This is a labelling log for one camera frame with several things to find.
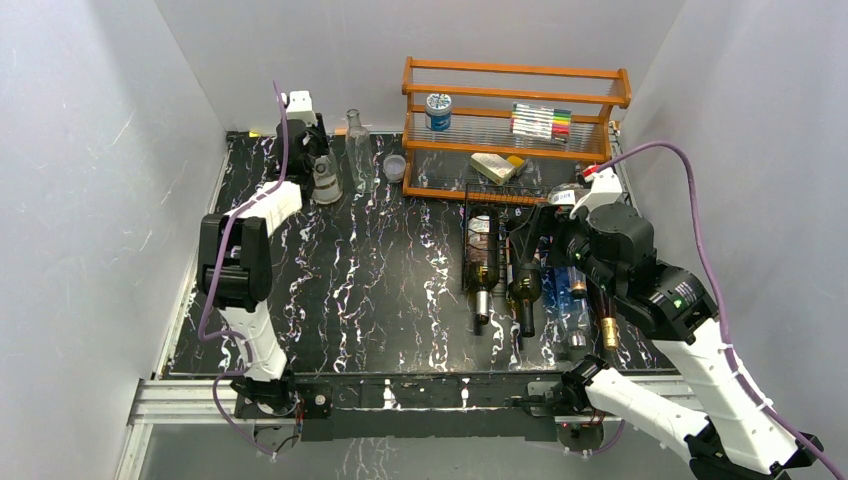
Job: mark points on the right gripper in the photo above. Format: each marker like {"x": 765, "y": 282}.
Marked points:
{"x": 543, "y": 220}

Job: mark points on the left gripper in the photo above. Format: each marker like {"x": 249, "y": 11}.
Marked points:
{"x": 319, "y": 133}

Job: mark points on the round clear liquor bottle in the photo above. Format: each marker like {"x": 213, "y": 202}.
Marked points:
{"x": 328, "y": 188}

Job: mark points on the tall clear glass bottle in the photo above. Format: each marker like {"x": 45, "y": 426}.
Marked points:
{"x": 359, "y": 153}

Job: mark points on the square clear whisky bottle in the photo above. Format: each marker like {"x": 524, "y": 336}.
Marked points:
{"x": 567, "y": 194}

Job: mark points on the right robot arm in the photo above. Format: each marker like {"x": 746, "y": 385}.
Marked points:
{"x": 731, "y": 435}

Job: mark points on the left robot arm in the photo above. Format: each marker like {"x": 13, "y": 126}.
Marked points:
{"x": 235, "y": 266}

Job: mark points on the blue glass bottle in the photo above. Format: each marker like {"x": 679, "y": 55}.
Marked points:
{"x": 572, "y": 314}

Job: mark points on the dark green wine bottle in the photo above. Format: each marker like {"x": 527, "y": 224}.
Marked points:
{"x": 524, "y": 283}

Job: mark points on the green wine bottle silver capsule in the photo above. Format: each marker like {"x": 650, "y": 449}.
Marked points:
{"x": 482, "y": 260}

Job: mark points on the small clear plastic cup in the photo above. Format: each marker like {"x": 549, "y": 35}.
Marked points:
{"x": 394, "y": 168}

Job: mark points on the cream cardboard box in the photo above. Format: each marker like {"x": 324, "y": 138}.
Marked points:
{"x": 492, "y": 166}

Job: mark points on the pack of coloured markers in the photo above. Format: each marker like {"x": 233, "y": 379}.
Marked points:
{"x": 541, "y": 122}

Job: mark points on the orange wooden shelf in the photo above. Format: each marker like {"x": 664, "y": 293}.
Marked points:
{"x": 455, "y": 109}

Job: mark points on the blue lidded jar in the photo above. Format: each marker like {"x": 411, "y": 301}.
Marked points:
{"x": 438, "y": 111}

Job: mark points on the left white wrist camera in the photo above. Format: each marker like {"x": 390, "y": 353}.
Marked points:
{"x": 298, "y": 105}

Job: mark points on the black wire wine rack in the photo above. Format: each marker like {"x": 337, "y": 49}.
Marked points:
{"x": 513, "y": 204}

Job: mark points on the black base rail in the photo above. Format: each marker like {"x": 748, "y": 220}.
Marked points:
{"x": 339, "y": 406}

